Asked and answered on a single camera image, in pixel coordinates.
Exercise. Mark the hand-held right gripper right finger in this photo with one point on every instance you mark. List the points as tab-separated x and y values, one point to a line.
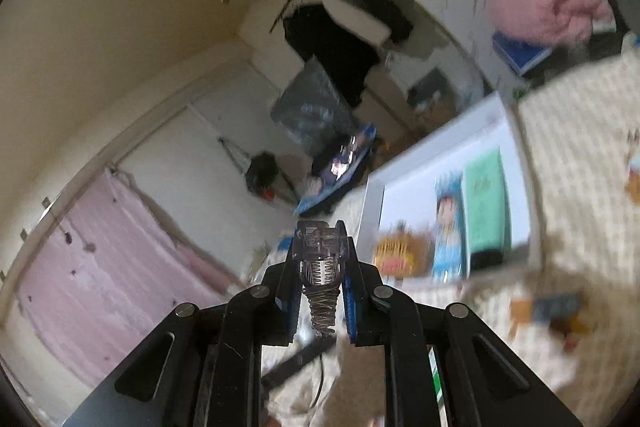
350	297

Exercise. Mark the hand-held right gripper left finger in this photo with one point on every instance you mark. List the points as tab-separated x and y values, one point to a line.
290	287

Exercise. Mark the bread packet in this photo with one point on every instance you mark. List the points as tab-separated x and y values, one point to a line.
400	252

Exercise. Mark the blue cartoon candy packet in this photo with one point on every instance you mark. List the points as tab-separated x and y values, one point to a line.
450	227

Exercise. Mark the white cardboard box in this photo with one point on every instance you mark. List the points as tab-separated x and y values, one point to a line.
415	187

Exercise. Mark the green cream tube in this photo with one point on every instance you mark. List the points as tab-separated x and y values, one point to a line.
485	197

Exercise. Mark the black handbag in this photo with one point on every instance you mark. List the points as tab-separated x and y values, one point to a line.
262	172

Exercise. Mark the phone with lit screen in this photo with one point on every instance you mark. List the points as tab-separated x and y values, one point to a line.
340	167

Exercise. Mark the black plastic bag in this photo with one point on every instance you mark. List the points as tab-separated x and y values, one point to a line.
310	107

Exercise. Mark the pink curtain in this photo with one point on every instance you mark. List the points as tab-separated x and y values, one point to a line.
110	267

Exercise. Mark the hanging black garment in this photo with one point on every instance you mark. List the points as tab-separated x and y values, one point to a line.
330	52

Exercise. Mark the checked bear print duvet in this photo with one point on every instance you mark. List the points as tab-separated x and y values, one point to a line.
575	157

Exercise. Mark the hanging dark garment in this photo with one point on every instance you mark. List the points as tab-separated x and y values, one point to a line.
380	7

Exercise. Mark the blue book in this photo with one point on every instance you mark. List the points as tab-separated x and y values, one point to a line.
520	54

